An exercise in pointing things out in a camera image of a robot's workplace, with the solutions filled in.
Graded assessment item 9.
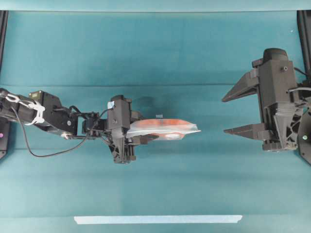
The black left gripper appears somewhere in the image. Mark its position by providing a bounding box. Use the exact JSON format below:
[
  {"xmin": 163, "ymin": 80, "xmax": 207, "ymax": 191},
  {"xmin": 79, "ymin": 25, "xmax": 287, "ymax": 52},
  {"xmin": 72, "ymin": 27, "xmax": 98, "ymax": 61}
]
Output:
[{"xmin": 105, "ymin": 120, "xmax": 159, "ymax": 164}]

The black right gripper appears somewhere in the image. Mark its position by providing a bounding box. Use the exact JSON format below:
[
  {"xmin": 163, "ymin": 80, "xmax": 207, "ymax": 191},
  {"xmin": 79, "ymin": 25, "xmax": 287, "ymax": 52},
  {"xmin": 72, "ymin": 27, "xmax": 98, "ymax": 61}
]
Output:
[{"xmin": 222, "ymin": 58, "xmax": 304, "ymax": 151}]

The clear zip bag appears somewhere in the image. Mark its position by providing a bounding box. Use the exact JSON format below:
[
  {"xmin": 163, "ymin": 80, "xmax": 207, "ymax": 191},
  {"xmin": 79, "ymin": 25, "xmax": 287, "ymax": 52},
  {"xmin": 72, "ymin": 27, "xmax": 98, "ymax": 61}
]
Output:
[{"xmin": 126, "ymin": 118, "xmax": 200, "ymax": 140}]

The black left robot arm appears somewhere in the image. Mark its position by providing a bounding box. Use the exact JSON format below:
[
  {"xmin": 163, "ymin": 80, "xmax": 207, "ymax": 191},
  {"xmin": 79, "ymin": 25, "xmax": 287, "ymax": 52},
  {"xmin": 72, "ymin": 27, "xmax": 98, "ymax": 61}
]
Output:
[{"xmin": 0, "ymin": 88, "xmax": 159, "ymax": 164}]

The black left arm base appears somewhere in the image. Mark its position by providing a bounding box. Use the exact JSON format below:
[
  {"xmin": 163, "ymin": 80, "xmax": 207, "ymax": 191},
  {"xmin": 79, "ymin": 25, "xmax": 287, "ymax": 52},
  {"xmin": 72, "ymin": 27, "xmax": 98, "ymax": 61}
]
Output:
[{"xmin": 0, "ymin": 117, "xmax": 11, "ymax": 159}]

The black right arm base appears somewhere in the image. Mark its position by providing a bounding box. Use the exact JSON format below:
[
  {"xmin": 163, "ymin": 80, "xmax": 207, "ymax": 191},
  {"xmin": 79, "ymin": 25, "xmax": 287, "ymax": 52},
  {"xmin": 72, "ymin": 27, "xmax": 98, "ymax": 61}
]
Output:
[{"xmin": 297, "ymin": 108, "xmax": 311, "ymax": 165}]

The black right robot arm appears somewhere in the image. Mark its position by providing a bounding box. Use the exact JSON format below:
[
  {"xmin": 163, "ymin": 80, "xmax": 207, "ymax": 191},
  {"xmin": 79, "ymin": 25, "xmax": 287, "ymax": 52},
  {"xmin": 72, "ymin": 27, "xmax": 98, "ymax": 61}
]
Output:
[{"xmin": 222, "ymin": 59, "xmax": 311, "ymax": 151}]

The light blue tape strip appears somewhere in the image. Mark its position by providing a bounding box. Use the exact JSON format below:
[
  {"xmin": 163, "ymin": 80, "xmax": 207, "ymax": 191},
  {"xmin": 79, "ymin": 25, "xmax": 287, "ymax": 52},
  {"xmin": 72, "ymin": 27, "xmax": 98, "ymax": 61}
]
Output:
[{"xmin": 74, "ymin": 215, "xmax": 243, "ymax": 225}]

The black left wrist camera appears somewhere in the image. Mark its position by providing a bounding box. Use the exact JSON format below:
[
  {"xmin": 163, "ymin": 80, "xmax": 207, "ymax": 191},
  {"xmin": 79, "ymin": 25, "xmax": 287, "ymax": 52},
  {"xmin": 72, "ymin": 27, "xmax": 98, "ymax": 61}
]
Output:
[{"xmin": 107, "ymin": 95, "xmax": 131, "ymax": 130}]

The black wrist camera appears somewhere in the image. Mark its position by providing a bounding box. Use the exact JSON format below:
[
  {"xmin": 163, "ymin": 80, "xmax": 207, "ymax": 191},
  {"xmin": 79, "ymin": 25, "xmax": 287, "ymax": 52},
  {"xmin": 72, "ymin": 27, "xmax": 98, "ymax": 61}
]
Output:
[
  {"xmin": 107, "ymin": 95, "xmax": 131, "ymax": 130},
  {"xmin": 263, "ymin": 48, "xmax": 289, "ymax": 64}
]

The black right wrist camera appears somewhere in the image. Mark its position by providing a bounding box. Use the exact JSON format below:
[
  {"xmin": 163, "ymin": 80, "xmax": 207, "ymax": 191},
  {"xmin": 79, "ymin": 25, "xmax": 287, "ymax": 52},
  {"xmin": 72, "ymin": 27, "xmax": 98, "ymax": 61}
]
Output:
[{"xmin": 263, "ymin": 48, "xmax": 289, "ymax": 64}]

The black right frame rail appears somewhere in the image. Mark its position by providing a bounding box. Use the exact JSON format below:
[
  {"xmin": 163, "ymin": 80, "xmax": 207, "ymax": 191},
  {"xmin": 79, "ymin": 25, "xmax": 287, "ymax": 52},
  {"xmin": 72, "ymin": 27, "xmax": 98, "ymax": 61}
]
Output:
[{"xmin": 297, "ymin": 10, "xmax": 311, "ymax": 83}]

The black frame rail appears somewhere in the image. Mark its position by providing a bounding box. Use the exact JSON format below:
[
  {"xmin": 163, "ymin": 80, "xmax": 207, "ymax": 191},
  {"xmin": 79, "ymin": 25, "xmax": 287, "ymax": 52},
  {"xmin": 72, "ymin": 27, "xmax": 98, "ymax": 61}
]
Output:
[
  {"xmin": 0, "ymin": 10, "xmax": 9, "ymax": 71},
  {"xmin": 297, "ymin": 10, "xmax": 311, "ymax": 83}
]

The white left cable tie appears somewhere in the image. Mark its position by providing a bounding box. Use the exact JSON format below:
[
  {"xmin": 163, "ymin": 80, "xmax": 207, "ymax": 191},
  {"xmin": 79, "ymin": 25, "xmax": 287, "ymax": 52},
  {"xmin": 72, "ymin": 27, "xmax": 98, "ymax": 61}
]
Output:
[{"xmin": 0, "ymin": 89, "xmax": 45, "ymax": 125}]

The black left frame rail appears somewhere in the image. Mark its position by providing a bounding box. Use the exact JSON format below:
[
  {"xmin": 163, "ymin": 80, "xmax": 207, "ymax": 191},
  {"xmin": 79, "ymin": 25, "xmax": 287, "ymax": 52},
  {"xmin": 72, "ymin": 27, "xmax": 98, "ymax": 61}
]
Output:
[{"xmin": 0, "ymin": 10, "xmax": 9, "ymax": 71}]

